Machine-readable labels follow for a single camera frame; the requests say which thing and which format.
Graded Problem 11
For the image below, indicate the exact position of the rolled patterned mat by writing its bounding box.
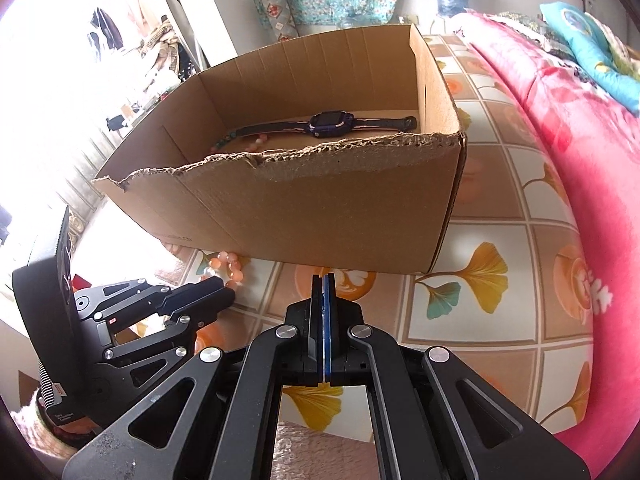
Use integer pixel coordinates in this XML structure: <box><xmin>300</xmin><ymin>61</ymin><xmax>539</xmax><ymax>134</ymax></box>
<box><xmin>257</xmin><ymin>0</ymin><xmax>299</xmax><ymax>42</ymax></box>

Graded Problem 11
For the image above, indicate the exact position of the colourful bead necklace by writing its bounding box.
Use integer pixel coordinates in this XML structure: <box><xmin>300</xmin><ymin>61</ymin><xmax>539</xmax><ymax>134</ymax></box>
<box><xmin>210</xmin><ymin>127</ymin><xmax>273</xmax><ymax>153</ymax></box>

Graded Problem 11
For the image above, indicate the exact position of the person's left forearm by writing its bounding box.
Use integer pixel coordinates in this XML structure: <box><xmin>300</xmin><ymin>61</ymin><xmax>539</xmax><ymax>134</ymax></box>
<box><xmin>10</xmin><ymin>390</ymin><xmax>81</xmax><ymax>466</ymax></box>

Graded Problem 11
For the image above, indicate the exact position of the grey patterned blanket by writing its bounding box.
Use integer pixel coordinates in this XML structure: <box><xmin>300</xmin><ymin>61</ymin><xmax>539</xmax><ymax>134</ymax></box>
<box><xmin>492</xmin><ymin>9</ymin><xmax>566</xmax><ymax>56</ymax></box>

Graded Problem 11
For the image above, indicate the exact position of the pink floral blanket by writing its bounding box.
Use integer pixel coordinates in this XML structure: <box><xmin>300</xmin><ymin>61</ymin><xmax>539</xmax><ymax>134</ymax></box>
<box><xmin>452</xmin><ymin>10</ymin><xmax>640</xmax><ymax>480</ymax></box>

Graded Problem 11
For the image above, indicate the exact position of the dark hanging jacket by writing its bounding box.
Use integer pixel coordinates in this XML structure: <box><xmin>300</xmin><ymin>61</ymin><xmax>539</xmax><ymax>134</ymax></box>
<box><xmin>87</xmin><ymin>6</ymin><xmax>124</xmax><ymax>52</ymax></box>

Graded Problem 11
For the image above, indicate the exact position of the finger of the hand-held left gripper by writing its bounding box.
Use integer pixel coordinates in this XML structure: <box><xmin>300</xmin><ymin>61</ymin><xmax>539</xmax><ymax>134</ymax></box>
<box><xmin>73</xmin><ymin>276</ymin><xmax>227</xmax><ymax>322</ymax></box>
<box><xmin>101</xmin><ymin>285</ymin><xmax>237</xmax><ymax>387</ymax></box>

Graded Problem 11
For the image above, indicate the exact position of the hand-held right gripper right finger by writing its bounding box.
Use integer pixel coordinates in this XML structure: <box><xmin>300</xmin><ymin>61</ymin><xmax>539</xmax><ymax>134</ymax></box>
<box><xmin>323</xmin><ymin>273</ymin><xmax>592</xmax><ymax>480</ymax></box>

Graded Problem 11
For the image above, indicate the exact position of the white fluffy garment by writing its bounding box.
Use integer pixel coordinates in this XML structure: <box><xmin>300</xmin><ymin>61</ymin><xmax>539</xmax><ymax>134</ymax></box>
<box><xmin>272</xmin><ymin>420</ymin><xmax>377</xmax><ymax>480</ymax></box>

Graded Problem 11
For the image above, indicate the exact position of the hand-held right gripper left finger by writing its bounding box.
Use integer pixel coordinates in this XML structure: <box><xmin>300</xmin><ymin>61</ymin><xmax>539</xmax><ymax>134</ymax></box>
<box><xmin>61</xmin><ymin>274</ymin><xmax>324</xmax><ymax>480</ymax></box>

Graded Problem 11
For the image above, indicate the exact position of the brown cardboard box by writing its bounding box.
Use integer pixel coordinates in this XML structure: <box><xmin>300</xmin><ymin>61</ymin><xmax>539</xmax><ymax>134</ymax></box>
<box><xmin>91</xmin><ymin>24</ymin><xmax>468</xmax><ymax>276</ymax></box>

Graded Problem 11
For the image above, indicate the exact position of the pile of woven bags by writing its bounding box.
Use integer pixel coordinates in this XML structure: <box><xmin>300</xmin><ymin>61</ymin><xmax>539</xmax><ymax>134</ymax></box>
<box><xmin>137</xmin><ymin>17</ymin><xmax>188</xmax><ymax>81</ymax></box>

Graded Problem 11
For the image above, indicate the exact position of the ginkgo patterned mat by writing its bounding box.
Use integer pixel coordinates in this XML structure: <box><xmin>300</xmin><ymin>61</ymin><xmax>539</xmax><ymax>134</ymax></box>
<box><xmin>155</xmin><ymin>34</ymin><xmax>596</xmax><ymax>443</ymax></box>

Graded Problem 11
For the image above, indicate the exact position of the blue cartoon pillow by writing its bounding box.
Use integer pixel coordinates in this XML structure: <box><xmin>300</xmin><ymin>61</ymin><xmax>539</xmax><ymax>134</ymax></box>
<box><xmin>539</xmin><ymin>1</ymin><xmax>640</xmax><ymax>113</ymax></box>

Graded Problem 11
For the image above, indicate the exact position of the pink bead bracelet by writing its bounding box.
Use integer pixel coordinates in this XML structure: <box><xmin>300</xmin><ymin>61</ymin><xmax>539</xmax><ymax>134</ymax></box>
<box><xmin>200</xmin><ymin>251</ymin><xmax>247</xmax><ymax>290</ymax></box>

